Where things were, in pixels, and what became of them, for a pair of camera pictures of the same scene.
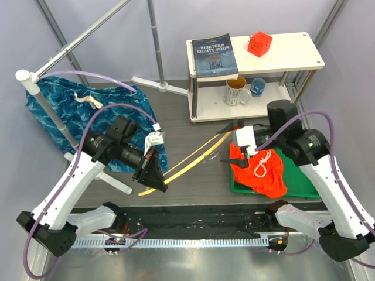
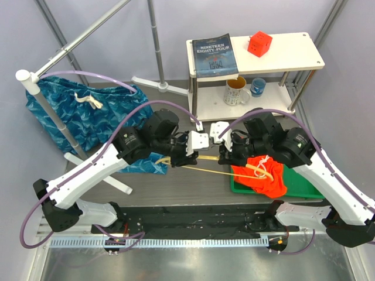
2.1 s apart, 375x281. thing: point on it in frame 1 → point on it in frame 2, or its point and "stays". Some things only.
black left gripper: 149,171 → 184,160
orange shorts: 263,173 stays
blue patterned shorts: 84,109 stays
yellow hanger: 194,164 → 266,173
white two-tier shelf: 273,68 stays
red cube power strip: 259,43 stays
